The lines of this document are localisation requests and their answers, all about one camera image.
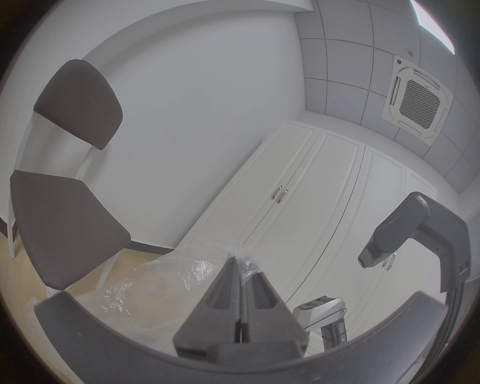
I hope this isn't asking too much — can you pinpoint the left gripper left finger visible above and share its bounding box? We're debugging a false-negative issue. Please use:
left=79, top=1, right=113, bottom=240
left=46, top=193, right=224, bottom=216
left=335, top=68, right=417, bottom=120
left=173, top=257, right=241, bottom=358

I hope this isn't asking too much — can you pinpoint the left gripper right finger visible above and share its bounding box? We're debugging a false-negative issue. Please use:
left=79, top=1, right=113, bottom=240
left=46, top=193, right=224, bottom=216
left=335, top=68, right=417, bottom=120
left=242, top=271, right=309, bottom=359

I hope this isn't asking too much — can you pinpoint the clear plastic bag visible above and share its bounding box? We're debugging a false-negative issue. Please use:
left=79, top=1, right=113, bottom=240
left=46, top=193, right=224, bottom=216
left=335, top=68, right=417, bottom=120
left=92, top=243, right=265, bottom=353

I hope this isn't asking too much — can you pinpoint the white wardrobe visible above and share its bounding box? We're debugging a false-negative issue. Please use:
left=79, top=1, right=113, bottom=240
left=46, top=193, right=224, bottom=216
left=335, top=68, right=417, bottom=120
left=174, top=121, right=444, bottom=354

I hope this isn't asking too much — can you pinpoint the grey padded white-framed chair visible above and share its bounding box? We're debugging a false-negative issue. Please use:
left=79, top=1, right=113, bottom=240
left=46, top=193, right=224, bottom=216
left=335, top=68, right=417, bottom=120
left=7, top=59, right=132, bottom=299

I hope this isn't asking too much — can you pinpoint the white ceiling air conditioner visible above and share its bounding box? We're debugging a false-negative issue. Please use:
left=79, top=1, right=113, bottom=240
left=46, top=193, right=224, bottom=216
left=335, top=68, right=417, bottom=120
left=380, top=55, right=455, bottom=147

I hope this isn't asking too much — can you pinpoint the ceiling light panel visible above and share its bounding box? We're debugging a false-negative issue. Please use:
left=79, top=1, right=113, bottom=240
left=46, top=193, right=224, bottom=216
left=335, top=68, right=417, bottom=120
left=409, top=0, right=457, bottom=55

